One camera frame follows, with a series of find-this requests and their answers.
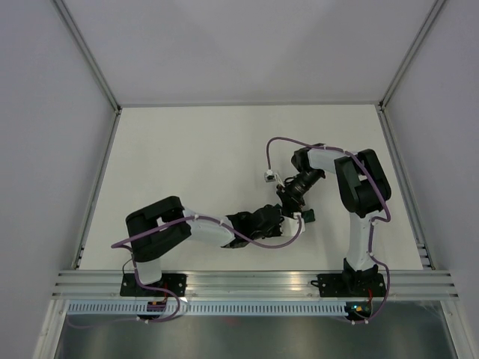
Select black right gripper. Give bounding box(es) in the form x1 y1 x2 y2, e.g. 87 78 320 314
277 168 323 221

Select dark green cloth napkin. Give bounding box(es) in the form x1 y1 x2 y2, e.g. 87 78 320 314
275 203 316 224

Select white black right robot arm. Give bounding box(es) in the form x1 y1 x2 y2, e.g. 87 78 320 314
276 143 391 298

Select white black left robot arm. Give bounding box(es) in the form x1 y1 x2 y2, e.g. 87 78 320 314
126 196 284 296

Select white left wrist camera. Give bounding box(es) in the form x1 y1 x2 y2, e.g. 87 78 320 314
280 212 305 238

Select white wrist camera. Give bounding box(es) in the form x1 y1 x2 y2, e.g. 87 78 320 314
280 212 305 238
264 170 280 183

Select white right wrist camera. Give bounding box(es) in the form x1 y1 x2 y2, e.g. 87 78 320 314
264 170 280 183

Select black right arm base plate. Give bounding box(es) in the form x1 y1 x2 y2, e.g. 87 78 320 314
310 273 386 298

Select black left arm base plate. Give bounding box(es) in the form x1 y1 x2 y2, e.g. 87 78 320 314
120 273 187 298

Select aluminium right side rail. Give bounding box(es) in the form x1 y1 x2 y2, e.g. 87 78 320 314
375 102 436 271

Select aluminium front rail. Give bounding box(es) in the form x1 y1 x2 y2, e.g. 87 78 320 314
51 270 459 301

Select white slotted cable duct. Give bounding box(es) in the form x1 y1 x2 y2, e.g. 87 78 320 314
67 301 347 316

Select aluminium right frame post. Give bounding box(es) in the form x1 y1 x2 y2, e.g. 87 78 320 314
377 0 448 111

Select aluminium frame post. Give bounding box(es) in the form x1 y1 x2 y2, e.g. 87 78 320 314
50 0 121 114
377 0 448 111

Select aluminium left frame post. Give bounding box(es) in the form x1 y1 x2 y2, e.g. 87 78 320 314
50 0 121 114

